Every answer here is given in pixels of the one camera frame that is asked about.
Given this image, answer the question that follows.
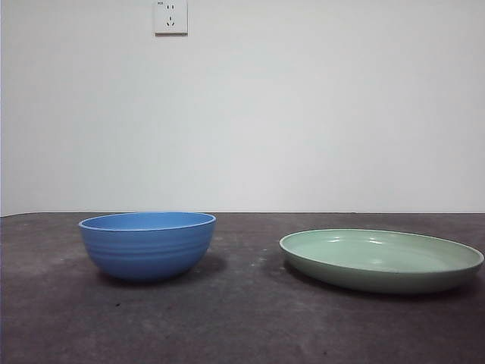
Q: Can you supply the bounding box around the blue ribbed bowl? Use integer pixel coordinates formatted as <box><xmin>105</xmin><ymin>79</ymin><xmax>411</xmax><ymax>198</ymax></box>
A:
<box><xmin>78</xmin><ymin>211</ymin><xmax>217</xmax><ymax>282</ymax></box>

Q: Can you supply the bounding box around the green round plate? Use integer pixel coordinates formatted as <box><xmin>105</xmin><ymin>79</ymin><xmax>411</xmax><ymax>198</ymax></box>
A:
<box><xmin>279</xmin><ymin>227</ymin><xmax>485</xmax><ymax>296</ymax></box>

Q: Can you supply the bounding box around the white wall socket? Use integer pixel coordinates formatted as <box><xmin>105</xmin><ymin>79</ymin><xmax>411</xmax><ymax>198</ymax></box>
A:
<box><xmin>153</xmin><ymin>0</ymin><xmax>189</xmax><ymax>38</ymax></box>

